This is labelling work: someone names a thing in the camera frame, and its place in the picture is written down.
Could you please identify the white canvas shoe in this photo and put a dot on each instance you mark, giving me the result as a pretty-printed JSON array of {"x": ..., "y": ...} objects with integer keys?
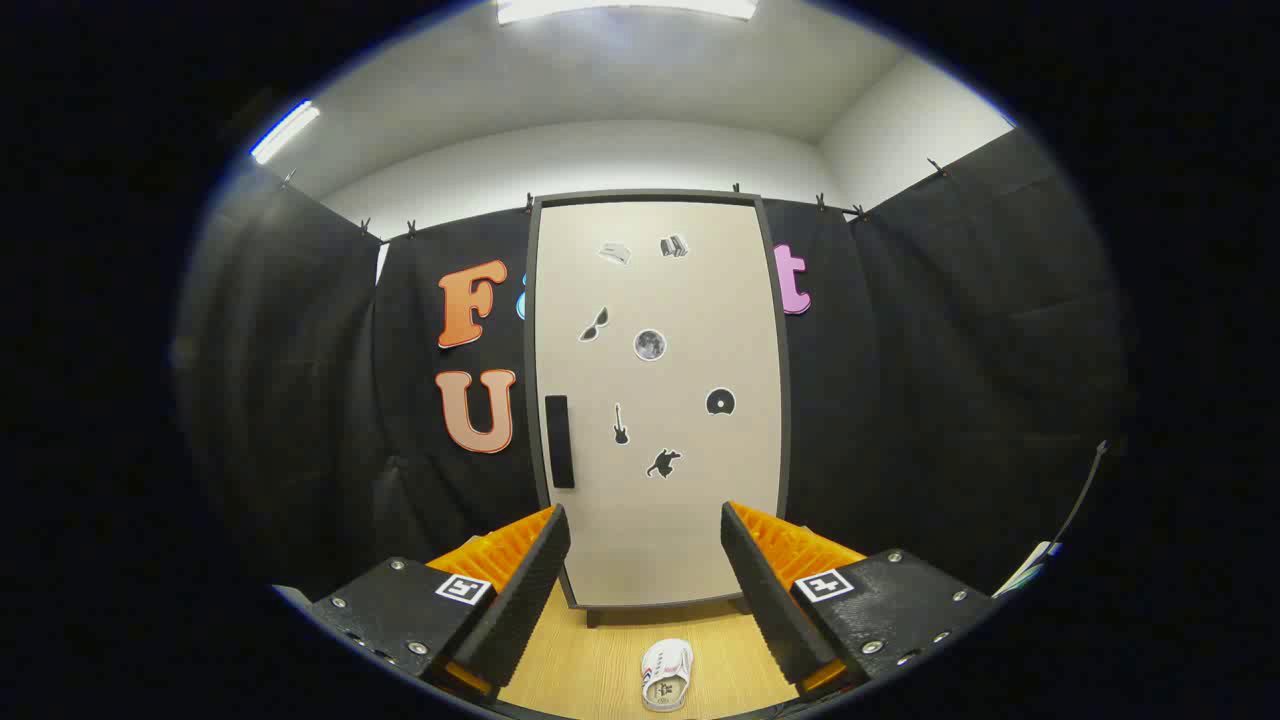
[{"x": 667, "y": 675}]

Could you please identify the long ceiling light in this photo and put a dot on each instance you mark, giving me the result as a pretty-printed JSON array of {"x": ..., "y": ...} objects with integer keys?
[
  {"x": 285, "y": 132},
  {"x": 625, "y": 8}
]

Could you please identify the dark grey shoe cabinet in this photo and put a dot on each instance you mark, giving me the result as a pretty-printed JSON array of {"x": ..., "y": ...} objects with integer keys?
[{"x": 531, "y": 330}]

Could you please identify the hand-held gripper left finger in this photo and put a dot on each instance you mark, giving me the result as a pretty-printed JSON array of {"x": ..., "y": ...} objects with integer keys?
[{"x": 520, "y": 600}]

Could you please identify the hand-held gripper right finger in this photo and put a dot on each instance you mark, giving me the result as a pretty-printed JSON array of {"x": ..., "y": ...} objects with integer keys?
[{"x": 765, "y": 600}]

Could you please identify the black backdrop cloth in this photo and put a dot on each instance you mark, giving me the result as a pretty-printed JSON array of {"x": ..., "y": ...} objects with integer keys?
[{"x": 950, "y": 380}]

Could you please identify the beige shoe cabinet door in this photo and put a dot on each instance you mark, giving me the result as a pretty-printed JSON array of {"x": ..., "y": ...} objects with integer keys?
[{"x": 660, "y": 300}]

